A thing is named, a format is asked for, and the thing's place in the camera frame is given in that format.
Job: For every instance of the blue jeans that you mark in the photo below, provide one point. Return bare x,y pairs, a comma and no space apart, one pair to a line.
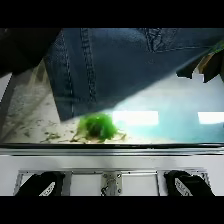
123,63

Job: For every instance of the silver frame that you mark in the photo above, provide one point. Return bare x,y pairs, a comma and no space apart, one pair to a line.
112,182

